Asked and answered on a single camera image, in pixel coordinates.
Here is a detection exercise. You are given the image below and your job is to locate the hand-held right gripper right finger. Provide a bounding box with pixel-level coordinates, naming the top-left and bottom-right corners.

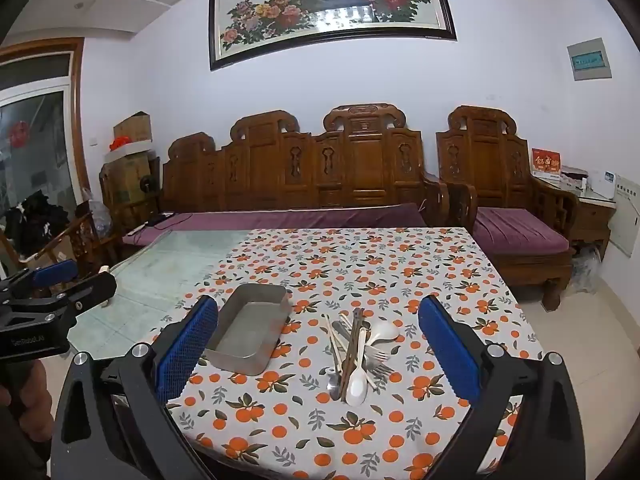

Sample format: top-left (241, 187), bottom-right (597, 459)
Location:
top-left (417, 296), bottom-right (586, 480)

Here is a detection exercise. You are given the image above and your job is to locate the wooden door frame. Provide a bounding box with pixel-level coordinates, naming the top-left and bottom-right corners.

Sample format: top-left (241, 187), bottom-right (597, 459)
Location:
top-left (0, 37), bottom-right (86, 281)

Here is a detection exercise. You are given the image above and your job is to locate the person's left hand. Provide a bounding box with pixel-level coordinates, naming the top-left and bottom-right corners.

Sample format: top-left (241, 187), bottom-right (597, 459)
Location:
top-left (0, 360), bottom-right (53, 461)

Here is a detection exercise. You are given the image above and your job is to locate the flat white box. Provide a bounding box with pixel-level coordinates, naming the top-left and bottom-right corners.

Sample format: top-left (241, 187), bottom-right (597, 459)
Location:
top-left (102, 140), bottom-right (153, 158)

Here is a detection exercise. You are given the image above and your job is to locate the black cloth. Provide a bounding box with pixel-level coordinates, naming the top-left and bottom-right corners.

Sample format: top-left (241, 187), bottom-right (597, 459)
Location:
top-left (4, 190), bottom-right (68, 261)

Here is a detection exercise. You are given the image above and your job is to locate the white plastic fork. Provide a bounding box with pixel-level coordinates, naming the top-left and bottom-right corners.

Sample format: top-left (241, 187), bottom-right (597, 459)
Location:
top-left (357, 347), bottom-right (390, 391)

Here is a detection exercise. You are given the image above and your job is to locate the white wall panel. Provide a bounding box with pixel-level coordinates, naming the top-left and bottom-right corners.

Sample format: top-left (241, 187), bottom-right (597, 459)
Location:
top-left (607, 174), bottom-right (640, 260)

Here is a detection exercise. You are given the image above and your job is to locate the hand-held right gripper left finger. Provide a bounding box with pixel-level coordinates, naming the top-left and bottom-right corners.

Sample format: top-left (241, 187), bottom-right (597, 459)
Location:
top-left (51, 296), bottom-right (221, 480)

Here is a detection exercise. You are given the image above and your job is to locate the long purple sofa cushion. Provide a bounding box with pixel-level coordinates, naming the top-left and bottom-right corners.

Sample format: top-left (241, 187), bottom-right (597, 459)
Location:
top-left (122, 203), bottom-right (428, 248)

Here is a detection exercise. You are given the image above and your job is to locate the light bamboo chopstick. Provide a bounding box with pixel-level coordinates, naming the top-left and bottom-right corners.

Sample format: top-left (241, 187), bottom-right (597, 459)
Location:
top-left (322, 314), bottom-right (346, 378)
top-left (327, 329), bottom-right (357, 361)

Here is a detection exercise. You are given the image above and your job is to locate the red window decoration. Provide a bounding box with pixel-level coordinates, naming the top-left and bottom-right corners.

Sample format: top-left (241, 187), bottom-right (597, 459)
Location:
top-left (6, 121), bottom-right (32, 150)

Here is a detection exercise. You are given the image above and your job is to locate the orange fruit print tablecloth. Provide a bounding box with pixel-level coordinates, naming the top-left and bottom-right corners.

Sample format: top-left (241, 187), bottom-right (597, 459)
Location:
top-left (150, 227), bottom-right (543, 480)

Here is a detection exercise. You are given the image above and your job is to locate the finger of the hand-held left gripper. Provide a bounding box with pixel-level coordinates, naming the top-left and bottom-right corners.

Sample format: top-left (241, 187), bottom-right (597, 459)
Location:
top-left (34, 272), bottom-right (117, 322)
top-left (0, 259), bottom-right (79, 301)

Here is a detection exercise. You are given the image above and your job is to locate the small cardboard box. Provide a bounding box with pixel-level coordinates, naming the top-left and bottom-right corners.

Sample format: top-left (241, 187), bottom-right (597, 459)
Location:
top-left (113, 111), bottom-right (152, 143)

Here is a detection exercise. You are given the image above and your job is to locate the carved wooden armchair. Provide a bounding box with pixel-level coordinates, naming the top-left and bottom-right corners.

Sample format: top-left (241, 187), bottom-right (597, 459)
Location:
top-left (435, 105), bottom-right (581, 311)

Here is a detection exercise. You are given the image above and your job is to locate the metal spoon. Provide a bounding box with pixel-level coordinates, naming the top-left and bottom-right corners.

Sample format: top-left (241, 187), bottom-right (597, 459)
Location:
top-left (327, 321), bottom-right (353, 402)

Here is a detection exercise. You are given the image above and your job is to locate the grey electrical wall box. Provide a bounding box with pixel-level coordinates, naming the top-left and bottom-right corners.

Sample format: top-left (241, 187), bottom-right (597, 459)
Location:
top-left (566, 36), bottom-right (613, 82)

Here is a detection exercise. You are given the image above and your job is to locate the white box with blue label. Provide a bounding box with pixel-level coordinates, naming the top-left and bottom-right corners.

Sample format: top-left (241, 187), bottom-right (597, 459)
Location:
top-left (585, 170), bottom-right (618, 200)

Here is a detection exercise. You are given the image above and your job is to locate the power strip with cable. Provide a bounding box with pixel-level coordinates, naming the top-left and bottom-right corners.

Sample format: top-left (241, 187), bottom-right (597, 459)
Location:
top-left (127, 212), bottom-right (176, 237)

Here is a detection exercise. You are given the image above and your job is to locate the wooden chair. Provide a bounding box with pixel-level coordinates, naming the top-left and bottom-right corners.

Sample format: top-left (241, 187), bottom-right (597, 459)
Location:
top-left (0, 210), bottom-right (108, 291)

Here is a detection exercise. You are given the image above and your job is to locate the clear plastic bag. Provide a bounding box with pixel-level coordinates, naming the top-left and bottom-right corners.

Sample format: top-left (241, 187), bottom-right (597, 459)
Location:
top-left (80, 187), bottom-right (113, 241)
top-left (570, 245), bottom-right (601, 296)

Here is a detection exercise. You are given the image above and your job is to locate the purple armchair cushion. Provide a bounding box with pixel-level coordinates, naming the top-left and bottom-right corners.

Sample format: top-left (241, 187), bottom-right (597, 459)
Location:
top-left (472, 207), bottom-right (571, 256)

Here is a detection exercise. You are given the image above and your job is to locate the framed peacock flower painting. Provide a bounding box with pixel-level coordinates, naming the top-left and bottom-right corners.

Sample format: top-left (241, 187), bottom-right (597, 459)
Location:
top-left (208, 0), bottom-right (457, 72)

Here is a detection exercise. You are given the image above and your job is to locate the wooden side table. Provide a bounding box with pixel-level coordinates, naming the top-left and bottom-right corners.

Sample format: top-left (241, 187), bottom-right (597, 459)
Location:
top-left (532, 172), bottom-right (617, 261)

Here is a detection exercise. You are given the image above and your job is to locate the carved wooden sofa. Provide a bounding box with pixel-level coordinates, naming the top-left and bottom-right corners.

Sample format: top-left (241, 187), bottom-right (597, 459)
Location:
top-left (99, 103), bottom-right (451, 251)

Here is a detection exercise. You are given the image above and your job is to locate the red desk calendar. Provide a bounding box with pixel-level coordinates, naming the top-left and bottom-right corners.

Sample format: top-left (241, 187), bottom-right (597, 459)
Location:
top-left (531, 148), bottom-right (562, 180)

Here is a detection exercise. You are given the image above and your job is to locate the black desk fan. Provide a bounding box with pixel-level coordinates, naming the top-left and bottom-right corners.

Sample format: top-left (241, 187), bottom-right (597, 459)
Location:
top-left (139, 174), bottom-right (173, 226)

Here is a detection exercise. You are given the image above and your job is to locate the rectangular metal tray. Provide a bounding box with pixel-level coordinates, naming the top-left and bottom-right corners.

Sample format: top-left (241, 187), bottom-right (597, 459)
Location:
top-left (201, 283), bottom-right (292, 377)

